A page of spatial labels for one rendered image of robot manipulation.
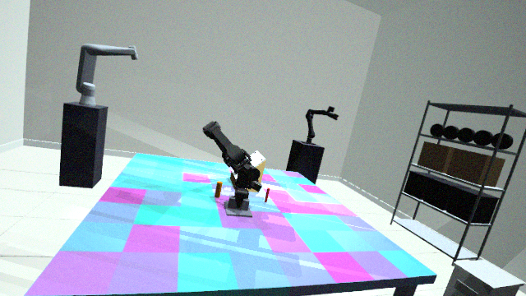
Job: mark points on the orange-brown cylinder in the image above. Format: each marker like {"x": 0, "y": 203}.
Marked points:
{"x": 218, "y": 189}

